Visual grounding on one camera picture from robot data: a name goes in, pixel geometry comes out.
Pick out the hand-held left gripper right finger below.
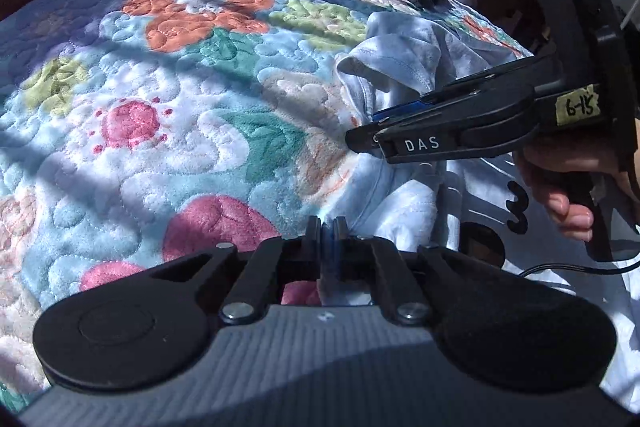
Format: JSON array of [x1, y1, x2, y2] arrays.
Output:
[[332, 216, 502, 327]]

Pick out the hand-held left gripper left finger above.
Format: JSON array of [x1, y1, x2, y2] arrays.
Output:
[[149, 216, 323, 326]]

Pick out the person's right hand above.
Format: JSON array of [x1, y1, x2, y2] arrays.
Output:
[[515, 139, 622, 241]]

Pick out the floral quilted blanket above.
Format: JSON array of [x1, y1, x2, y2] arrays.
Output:
[[0, 0, 533, 413]]

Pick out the black cable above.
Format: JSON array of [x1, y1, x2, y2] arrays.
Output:
[[518, 257, 640, 279]]

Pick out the white printed garment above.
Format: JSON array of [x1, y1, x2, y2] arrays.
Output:
[[320, 11, 640, 403]]

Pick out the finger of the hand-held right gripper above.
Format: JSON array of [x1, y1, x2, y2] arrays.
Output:
[[371, 56, 557, 124], [345, 89, 559, 166]]

